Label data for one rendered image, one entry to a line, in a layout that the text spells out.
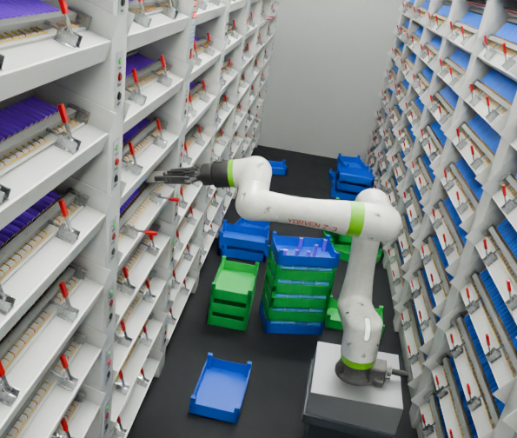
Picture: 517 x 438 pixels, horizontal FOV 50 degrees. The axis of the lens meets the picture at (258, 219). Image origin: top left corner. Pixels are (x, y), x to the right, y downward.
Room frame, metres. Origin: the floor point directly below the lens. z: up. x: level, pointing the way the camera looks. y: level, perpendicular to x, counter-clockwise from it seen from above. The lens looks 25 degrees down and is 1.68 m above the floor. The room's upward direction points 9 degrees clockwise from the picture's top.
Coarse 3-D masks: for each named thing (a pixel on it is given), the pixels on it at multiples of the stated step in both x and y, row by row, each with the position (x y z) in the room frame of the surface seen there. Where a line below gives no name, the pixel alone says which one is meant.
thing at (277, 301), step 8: (264, 280) 2.52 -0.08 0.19; (264, 288) 2.49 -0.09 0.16; (272, 296) 2.33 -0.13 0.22; (328, 296) 2.39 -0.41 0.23; (272, 304) 2.33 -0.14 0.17; (280, 304) 2.34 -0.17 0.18; (288, 304) 2.35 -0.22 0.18; (296, 304) 2.36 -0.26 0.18; (304, 304) 2.36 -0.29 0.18; (312, 304) 2.37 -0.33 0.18; (320, 304) 2.38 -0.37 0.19
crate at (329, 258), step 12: (276, 240) 2.53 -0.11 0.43; (288, 240) 2.54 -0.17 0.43; (312, 240) 2.56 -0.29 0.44; (276, 252) 2.37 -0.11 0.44; (288, 252) 2.47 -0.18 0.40; (300, 252) 2.48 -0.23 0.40; (312, 252) 2.51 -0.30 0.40; (324, 252) 2.53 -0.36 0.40; (336, 252) 2.40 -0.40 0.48; (288, 264) 2.34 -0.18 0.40; (300, 264) 2.35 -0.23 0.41; (312, 264) 2.36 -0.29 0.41; (324, 264) 2.38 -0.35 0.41; (336, 264) 2.39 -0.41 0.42
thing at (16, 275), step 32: (64, 192) 1.19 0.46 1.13; (96, 192) 1.19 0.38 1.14; (32, 224) 0.99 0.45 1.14; (64, 224) 1.04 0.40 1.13; (96, 224) 1.13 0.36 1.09; (0, 256) 0.86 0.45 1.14; (32, 256) 0.93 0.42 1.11; (64, 256) 0.97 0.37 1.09; (0, 288) 0.77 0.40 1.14; (32, 288) 0.84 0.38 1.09; (0, 320) 0.74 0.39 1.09
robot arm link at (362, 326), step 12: (348, 312) 1.69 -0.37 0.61; (360, 312) 1.67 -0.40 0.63; (372, 312) 1.68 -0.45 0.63; (348, 324) 1.63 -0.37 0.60; (360, 324) 1.61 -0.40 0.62; (372, 324) 1.61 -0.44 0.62; (348, 336) 1.62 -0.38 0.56; (360, 336) 1.59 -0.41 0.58; (372, 336) 1.60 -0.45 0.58; (348, 348) 1.61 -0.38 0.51; (360, 348) 1.59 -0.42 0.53; (372, 348) 1.60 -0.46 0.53; (348, 360) 1.60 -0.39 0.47; (360, 360) 1.59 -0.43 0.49; (372, 360) 1.60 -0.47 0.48
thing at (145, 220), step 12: (156, 168) 1.89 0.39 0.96; (156, 192) 1.80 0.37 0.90; (168, 192) 1.83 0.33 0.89; (144, 204) 1.68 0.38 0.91; (156, 204) 1.71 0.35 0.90; (144, 216) 1.60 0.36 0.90; (156, 216) 1.71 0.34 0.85; (144, 228) 1.54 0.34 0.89; (120, 240) 1.41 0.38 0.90; (132, 240) 1.44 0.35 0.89; (120, 252) 1.28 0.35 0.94; (120, 264) 1.32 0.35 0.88
